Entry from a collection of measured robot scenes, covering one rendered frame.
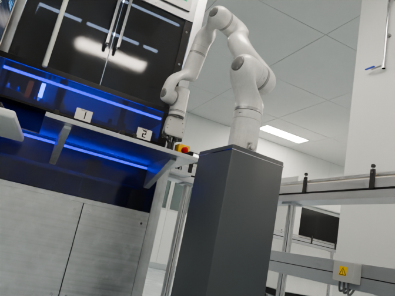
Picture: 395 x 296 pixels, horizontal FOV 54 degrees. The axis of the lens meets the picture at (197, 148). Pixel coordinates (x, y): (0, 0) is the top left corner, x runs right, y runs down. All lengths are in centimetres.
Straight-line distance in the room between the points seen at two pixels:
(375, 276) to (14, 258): 161
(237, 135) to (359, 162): 150
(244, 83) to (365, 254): 153
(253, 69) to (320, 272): 109
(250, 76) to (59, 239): 120
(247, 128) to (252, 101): 12
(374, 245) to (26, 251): 199
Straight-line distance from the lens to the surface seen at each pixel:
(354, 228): 281
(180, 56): 239
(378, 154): 282
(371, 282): 190
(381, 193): 190
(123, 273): 213
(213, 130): 765
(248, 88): 160
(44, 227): 204
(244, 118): 156
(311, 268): 216
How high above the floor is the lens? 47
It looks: 14 degrees up
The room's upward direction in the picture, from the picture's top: 12 degrees clockwise
